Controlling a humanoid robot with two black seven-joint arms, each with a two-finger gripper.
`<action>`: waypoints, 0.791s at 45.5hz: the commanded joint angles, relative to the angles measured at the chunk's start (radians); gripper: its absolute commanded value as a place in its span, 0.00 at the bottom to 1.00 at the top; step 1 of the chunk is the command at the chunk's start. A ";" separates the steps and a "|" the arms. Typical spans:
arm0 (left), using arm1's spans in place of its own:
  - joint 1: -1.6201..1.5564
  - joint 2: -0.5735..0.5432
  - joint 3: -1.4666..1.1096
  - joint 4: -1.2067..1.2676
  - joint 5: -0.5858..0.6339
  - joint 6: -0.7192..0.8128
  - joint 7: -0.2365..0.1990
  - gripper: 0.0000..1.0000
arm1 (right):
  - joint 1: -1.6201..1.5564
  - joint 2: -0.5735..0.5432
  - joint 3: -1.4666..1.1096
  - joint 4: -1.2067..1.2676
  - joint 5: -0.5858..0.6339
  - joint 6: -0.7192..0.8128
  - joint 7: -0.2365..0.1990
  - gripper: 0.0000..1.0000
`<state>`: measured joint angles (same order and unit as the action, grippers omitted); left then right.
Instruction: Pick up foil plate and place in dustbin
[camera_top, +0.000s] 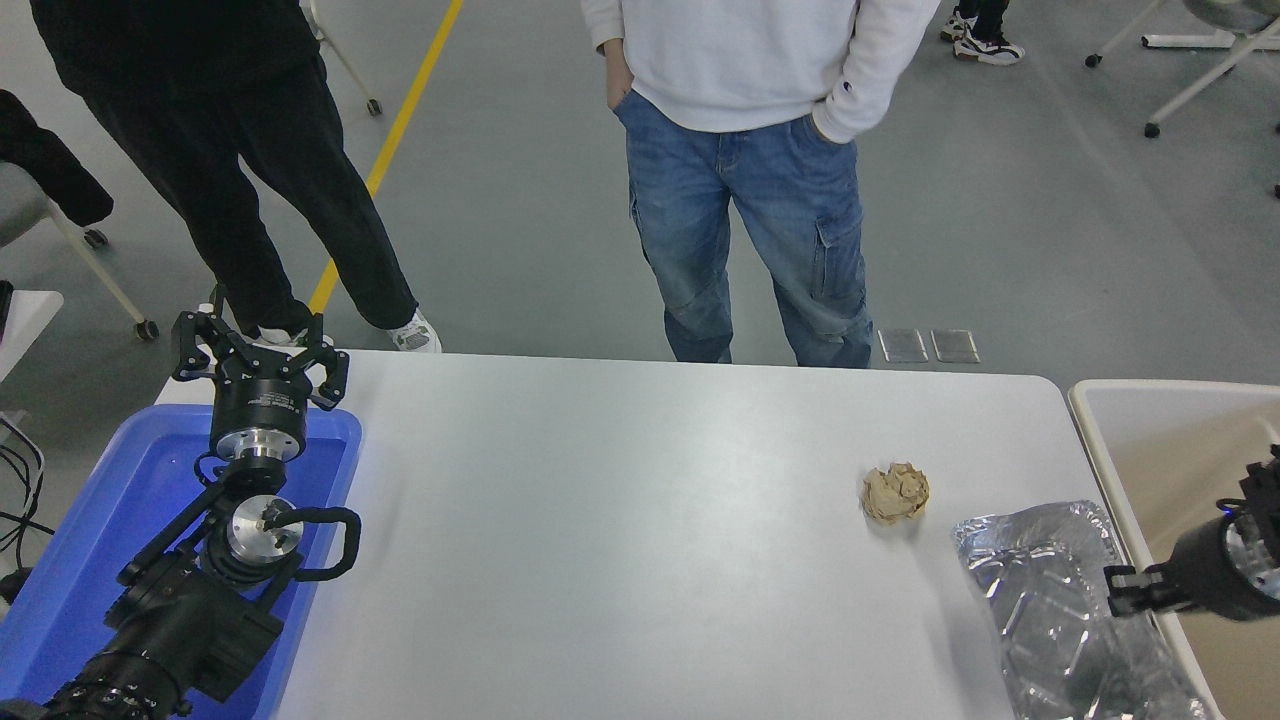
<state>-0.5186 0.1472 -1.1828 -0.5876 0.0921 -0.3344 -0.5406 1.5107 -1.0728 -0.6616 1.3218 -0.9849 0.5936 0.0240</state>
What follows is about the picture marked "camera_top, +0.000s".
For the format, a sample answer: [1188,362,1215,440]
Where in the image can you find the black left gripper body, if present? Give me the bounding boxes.
[209,351,320,437]

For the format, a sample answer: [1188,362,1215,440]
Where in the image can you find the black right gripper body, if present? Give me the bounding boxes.
[1160,511,1280,624]

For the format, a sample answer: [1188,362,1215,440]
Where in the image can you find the silver foil tray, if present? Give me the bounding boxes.
[950,500,1217,720]

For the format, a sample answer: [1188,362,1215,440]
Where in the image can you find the large pale bin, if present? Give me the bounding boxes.
[1068,378,1280,720]

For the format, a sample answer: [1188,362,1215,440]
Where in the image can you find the small white side table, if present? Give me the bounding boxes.
[0,289,65,383]

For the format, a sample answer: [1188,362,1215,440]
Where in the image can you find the person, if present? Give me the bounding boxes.
[939,0,1026,67]
[580,0,943,370]
[0,90,115,227]
[28,0,442,354]

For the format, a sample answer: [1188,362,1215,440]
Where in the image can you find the blue plastic tray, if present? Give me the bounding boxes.
[0,403,363,720]

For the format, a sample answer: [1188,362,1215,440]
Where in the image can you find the grey seat white chair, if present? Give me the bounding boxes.
[1084,0,1280,140]
[300,0,384,117]
[0,160,160,342]

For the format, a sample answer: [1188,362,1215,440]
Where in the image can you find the crumpled tan paper ball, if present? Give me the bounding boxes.
[862,461,931,524]

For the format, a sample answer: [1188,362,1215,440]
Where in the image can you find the black cables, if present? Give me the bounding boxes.
[0,415,47,561]

